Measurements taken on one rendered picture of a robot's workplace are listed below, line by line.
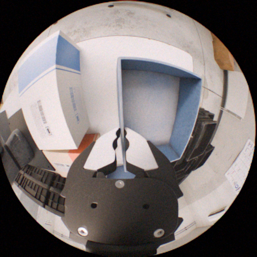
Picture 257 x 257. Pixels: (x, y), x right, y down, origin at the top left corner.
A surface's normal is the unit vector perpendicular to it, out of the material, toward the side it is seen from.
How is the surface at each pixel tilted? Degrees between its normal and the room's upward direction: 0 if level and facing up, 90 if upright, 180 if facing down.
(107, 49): 0
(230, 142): 90
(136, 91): 1
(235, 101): 90
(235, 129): 90
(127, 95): 1
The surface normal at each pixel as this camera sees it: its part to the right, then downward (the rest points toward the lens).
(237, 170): -0.99, 0.08
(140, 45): 0.13, 0.48
